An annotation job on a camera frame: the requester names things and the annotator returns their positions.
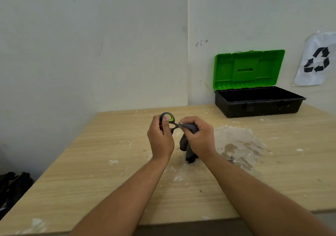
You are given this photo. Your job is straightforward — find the person's left hand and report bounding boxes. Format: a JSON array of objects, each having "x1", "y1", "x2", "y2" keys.
[{"x1": 147, "y1": 114, "x2": 175, "y2": 162}]

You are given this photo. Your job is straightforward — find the black bag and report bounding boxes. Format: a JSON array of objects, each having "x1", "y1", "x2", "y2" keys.
[{"x1": 0, "y1": 171, "x2": 35, "y2": 221}]

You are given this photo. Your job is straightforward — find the white paper recycling sign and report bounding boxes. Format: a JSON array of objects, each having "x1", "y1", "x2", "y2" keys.
[{"x1": 293, "y1": 31, "x2": 336, "y2": 87}]

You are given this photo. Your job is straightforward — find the grey cloth piece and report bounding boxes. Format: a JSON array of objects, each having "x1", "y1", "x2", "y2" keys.
[{"x1": 179, "y1": 123, "x2": 200, "y2": 164}]

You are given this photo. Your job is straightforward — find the black toolbox with green lid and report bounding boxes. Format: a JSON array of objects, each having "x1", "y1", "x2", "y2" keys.
[{"x1": 213, "y1": 50, "x2": 307, "y2": 118}]

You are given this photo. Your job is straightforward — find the person's right forearm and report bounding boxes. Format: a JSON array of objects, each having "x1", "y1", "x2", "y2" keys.
[{"x1": 201, "y1": 151, "x2": 336, "y2": 236}]

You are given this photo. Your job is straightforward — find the person's right hand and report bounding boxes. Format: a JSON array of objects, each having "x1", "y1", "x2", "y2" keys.
[{"x1": 178, "y1": 116, "x2": 217, "y2": 161}]

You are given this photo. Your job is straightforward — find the person's left forearm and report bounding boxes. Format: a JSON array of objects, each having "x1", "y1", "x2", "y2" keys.
[{"x1": 69, "y1": 155, "x2": 172, "y2": 236}]

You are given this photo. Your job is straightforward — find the black green-handled scissors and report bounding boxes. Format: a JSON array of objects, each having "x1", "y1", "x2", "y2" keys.
[{"x1": 159, "y1": 112, "x2": 182, "y2": 135}]

